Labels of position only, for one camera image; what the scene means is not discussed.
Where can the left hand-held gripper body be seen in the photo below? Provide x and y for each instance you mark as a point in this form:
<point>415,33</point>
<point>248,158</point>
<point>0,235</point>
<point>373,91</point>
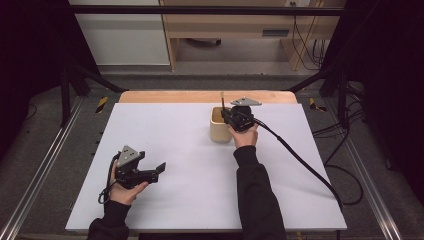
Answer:
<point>130,175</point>

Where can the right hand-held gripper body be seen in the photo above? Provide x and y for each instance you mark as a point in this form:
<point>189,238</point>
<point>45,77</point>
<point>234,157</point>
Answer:
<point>241,118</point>

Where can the black pencil with orange end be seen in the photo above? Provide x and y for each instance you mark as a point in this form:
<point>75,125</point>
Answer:
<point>222,100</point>

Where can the beige square pen holder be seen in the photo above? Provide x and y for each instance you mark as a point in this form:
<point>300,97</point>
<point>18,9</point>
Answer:
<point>218,133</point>

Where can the person's right hand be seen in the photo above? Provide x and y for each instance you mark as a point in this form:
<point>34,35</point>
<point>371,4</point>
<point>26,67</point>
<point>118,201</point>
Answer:
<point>246,138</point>

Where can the person's left hand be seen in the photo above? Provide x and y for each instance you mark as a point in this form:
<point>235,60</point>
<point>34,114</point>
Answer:
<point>125,195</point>

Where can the white paper sheet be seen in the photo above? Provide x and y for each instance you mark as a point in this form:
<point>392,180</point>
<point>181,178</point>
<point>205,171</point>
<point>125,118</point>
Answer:
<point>186,200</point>

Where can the wooden table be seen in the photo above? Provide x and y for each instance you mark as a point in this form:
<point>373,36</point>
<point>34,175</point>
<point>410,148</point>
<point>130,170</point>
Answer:
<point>173,96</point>

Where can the yellow black tape marker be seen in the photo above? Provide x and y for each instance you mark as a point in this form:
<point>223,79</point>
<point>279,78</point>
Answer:
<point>315,105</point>
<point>101,104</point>

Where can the light wooden desk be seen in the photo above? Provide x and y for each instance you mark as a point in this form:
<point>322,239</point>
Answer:
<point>233,25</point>

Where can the white cabinet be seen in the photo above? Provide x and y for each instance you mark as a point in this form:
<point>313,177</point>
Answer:
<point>123,36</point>

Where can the black curtain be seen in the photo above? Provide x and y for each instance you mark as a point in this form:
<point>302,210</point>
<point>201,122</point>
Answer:
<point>30,66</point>
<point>393,83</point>

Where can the aluminium floor rail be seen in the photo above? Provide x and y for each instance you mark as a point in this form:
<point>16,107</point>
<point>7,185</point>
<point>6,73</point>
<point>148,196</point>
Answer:
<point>40,170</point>
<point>370,180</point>

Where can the black metal frame stand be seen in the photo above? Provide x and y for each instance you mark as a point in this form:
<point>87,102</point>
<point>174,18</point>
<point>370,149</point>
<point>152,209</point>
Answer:
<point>341,96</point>
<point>65,96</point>

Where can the black horizontal frame bar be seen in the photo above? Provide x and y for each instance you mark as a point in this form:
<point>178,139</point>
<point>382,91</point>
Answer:
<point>200,10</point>

